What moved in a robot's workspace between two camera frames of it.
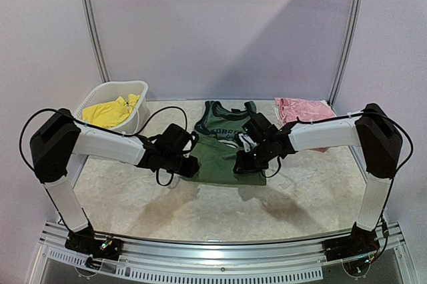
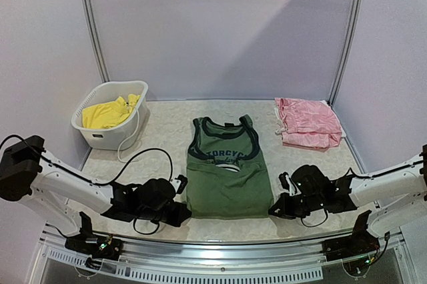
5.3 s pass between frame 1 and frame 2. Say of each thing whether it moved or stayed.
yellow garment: stayed
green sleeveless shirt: moved
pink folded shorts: stayed
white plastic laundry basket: stayed
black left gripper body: moved
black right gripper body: moved
